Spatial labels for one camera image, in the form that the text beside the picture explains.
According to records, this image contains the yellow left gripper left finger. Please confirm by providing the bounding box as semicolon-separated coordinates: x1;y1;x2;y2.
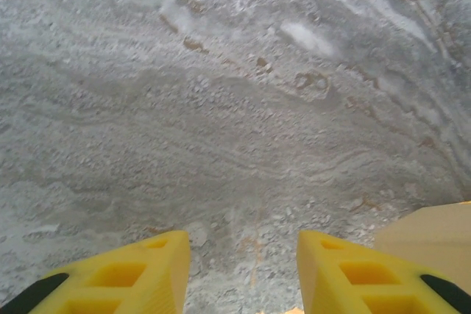
0;230;191;314

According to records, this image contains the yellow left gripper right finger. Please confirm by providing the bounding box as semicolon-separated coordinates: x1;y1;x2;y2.
297;230;471;314

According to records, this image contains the yellow paper box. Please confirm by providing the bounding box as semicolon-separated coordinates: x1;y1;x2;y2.
374;199;471;280

